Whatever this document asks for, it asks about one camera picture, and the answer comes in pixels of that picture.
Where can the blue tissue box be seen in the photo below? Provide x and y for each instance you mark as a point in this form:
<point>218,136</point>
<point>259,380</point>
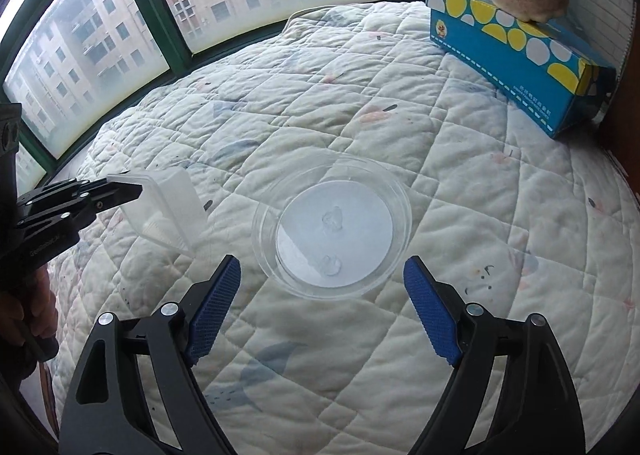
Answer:
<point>525,60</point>

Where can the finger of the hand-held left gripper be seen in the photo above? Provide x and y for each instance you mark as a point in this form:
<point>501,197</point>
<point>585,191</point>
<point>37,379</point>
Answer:
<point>60,220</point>
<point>115,192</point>

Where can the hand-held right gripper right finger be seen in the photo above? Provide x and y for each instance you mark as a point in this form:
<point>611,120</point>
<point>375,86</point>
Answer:
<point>432,310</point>

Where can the brown wooden headboard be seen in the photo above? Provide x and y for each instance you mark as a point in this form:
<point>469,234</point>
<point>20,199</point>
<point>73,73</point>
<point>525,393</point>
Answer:
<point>622,155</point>

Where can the person's left hand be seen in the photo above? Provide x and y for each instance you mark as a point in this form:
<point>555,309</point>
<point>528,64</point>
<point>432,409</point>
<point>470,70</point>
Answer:
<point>37,307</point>

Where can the green window frame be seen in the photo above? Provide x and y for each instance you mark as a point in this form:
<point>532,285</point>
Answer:
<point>155,10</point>

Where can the clear round plastic plate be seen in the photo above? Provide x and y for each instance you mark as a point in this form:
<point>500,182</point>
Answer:
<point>330,245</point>

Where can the clear plastic container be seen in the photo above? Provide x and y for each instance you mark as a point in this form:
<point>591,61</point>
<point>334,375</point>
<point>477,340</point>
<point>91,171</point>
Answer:
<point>175,205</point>

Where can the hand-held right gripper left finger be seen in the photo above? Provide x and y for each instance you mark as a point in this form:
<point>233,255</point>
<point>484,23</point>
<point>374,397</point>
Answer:
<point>212,305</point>

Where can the white quilted bed cover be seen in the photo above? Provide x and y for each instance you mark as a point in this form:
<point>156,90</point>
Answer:
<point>350,125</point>

